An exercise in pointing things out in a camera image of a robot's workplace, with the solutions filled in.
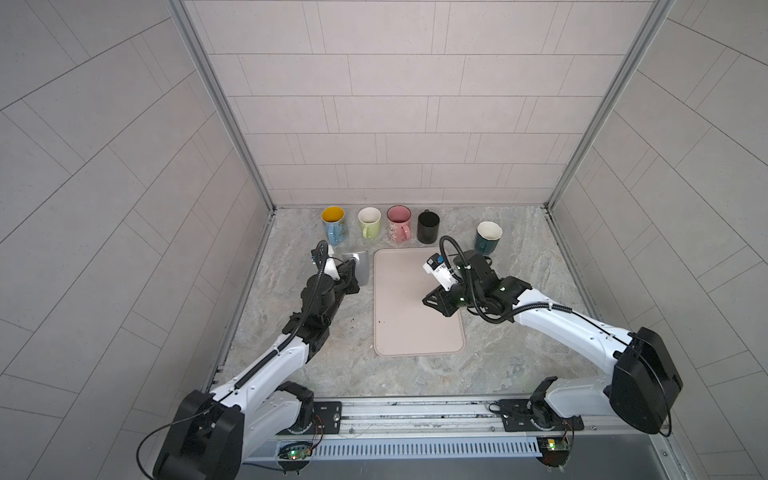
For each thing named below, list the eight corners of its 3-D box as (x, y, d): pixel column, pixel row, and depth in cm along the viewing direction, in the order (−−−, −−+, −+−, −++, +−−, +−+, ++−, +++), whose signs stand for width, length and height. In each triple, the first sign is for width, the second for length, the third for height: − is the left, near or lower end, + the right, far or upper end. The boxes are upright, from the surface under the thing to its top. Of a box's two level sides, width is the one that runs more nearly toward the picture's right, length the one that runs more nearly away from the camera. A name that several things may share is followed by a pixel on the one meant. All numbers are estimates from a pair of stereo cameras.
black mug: (417, 243, 108) (419, 227, 101) (416, 225, 113) (418, 209, 106) (437, 243, 108) (440, 227, 101) (435, 225, 113) (438, 209, 106)
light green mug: (359, 247, 106) (356, 229, 99) (361, 224, 113) (359, 206, 105) (379, 247, 106) (378, 229, 99) (381, 224, 113) (379, 206, 105)
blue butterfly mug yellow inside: (323, 248, 104) (317, 231, 97) (328, 224, 111) (323, 206, 104) (345, 248, 104) (341, 231, 97) (349, 224, 112) (345, 206, 104)
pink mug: (386, 246, 105) (385, 229, 98) (387, 223, 112) (386, 205, 105) (410, 247, 105) (412, 229, 98) (410, 223, 112) (411, 205, 105)
